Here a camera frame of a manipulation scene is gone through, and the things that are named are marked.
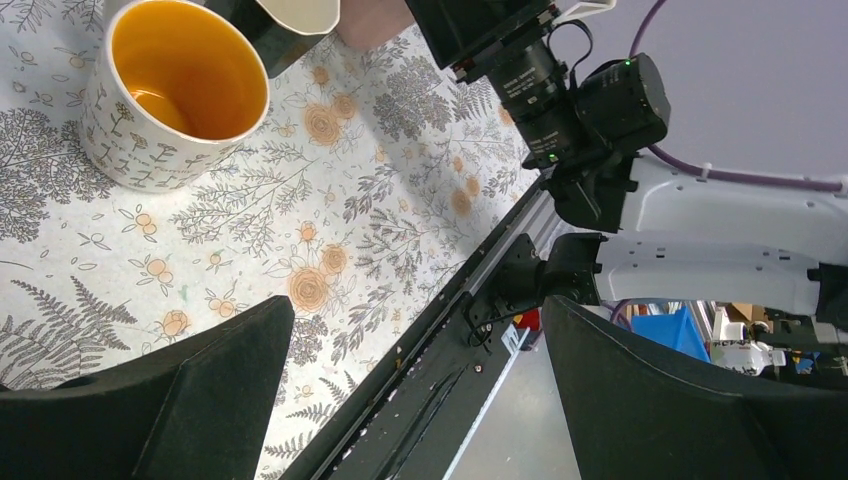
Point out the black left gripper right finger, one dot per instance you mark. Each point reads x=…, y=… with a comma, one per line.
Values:
x=636, y=409

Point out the floral mug orange inside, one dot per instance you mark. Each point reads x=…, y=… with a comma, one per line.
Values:
x=175, y=89

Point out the black mug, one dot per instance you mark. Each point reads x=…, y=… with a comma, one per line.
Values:
x=281, y=31

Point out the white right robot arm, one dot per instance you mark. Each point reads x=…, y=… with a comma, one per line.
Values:
x=646, y=224

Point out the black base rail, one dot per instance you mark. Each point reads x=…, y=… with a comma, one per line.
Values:
x=413, y=426

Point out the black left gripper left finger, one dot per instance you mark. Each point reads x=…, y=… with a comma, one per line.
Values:
x=197, y=409

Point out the aluminium frame rail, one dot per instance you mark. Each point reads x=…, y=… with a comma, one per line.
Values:
x=534, y=214

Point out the floral tablecloth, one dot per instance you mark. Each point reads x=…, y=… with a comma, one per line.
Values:
x=371, y=182

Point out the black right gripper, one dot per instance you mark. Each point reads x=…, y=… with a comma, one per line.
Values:
x=583, y=136

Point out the pink mug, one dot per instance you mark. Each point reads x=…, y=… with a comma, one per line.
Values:
x=367, y=24

